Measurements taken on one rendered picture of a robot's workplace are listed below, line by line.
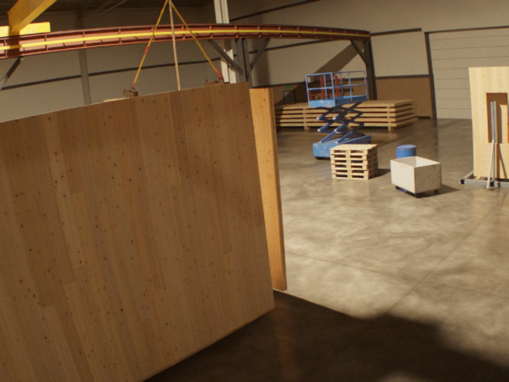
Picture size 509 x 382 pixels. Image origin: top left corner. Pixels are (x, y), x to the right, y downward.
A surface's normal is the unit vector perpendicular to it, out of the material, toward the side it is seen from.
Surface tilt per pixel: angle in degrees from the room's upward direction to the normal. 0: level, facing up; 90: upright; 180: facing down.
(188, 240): 90
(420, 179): 90
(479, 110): 90
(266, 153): 90
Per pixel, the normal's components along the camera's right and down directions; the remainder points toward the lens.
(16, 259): 0.72, 0.08
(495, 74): -0.69, 0.24
